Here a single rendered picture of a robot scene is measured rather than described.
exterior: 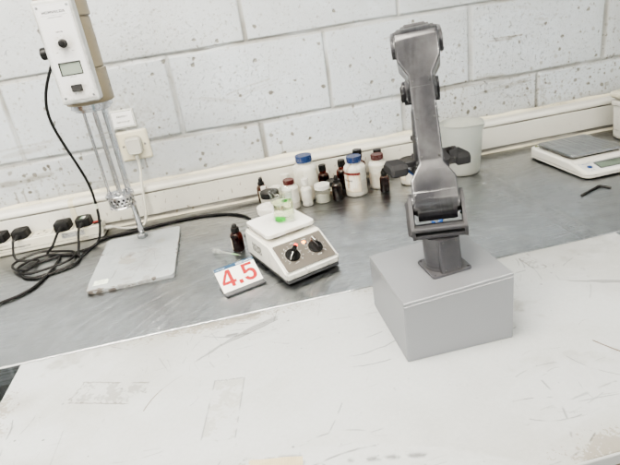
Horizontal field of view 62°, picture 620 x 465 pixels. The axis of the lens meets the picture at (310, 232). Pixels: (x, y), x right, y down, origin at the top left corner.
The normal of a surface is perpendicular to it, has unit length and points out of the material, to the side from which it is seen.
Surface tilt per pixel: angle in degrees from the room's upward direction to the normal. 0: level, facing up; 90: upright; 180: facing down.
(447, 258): 89
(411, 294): 4
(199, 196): 90
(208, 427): 0
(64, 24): 90
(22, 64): 90
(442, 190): 48
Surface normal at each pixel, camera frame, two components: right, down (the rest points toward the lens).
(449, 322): 0.18, 0.38
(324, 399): -0.14, -0.90
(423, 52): -0.23, 0.05
